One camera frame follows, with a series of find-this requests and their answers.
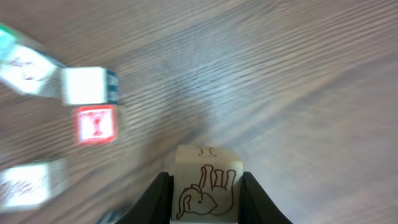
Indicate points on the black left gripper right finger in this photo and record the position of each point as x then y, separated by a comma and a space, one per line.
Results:
255, 206

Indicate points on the plain wooden block yellow edge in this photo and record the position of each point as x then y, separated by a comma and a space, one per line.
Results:
89, 86

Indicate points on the wooden block with drawing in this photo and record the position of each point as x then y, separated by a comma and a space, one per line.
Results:
207, 182

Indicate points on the wooden block beside four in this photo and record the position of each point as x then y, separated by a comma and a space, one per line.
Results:
31, 72

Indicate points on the wooden block yellow pattern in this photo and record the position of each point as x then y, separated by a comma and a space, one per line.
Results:
28, 186

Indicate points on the red letter Y block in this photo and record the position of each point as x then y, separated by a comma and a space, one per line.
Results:
95, 124

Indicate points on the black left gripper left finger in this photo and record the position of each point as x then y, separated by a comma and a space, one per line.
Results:
155, 204

